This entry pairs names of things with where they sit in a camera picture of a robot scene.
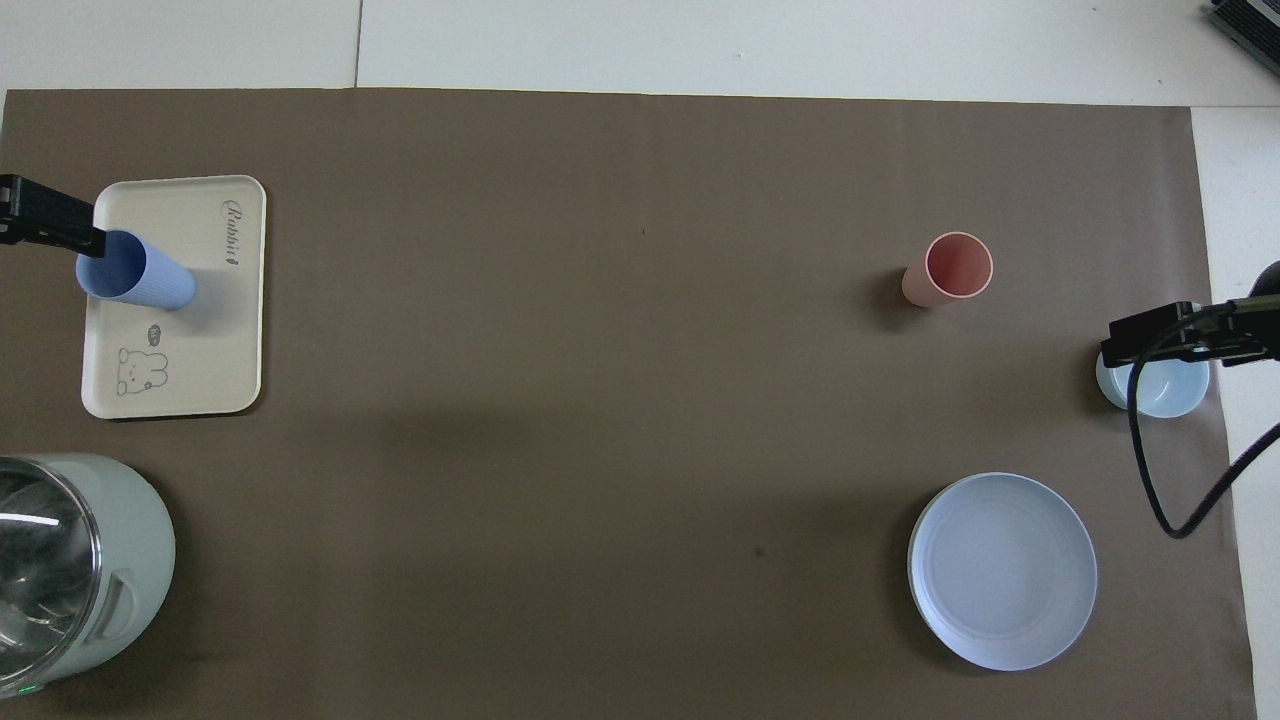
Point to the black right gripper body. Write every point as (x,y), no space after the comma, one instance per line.
(1255,330)

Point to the blue plastic cup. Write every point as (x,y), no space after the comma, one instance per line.
(150,280)

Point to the pink plastic cup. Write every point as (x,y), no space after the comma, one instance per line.
(955,270)

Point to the cream tray with rabbit print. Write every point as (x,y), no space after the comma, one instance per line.
(200,330)

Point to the light blue bowl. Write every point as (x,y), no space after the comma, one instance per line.
(1170,392)

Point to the blue round plate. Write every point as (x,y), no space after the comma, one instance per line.
(1000,570)

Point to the dark grey ridged device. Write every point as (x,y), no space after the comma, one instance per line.
(1250,15)

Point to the glass pot lid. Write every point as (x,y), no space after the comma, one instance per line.
(45,560)

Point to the pale green cooking pot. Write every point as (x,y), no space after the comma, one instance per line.
(135,560)

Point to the brown table mat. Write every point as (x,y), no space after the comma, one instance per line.
(600,350)

